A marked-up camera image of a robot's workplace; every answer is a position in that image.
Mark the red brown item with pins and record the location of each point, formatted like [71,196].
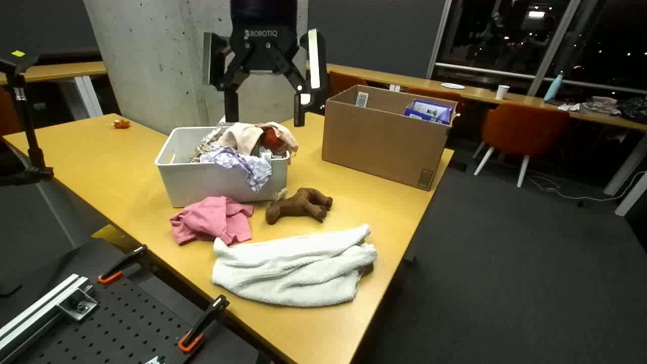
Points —
[274,138]

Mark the aluminium rail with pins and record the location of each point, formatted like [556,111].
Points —
[40,310]

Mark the brown plush moose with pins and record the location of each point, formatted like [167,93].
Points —
[299,202]

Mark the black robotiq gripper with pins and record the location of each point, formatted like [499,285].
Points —
[264,33]

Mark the white towel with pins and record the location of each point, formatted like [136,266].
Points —
[295,270]

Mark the white paper cup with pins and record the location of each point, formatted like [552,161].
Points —
[501,91]

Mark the pink cloth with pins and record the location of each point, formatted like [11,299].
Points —
[212,219]

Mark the dark bag pile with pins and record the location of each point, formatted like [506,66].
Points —
[610,105]

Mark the black clamp orange tip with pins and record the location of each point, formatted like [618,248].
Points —
[122,264]
[203,323]

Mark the long wooden bench desk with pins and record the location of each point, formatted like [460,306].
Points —
[472,91]

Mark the small orange object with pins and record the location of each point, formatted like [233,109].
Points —
[122,124]

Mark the purple checkered cloth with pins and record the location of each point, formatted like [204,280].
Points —
[239,161]

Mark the orange chair white legs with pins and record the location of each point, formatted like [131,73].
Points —
[523,131]

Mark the cream cloth with orange print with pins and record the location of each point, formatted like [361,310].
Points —
[245,133]

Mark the brown cardboard box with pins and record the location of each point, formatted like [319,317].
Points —
[376,142]

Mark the white plastic storage box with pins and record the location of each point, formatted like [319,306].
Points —
[208,178]

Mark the black camera tripod stand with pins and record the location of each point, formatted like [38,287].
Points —
[26,133]

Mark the black perforated board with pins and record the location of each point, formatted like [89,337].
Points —
[133,323]

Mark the blue package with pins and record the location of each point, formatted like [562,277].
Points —
[429,111]

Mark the teal bottle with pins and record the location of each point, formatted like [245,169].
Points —
[552,87]

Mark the short wooden bench desk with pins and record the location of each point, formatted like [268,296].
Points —
[53,70]

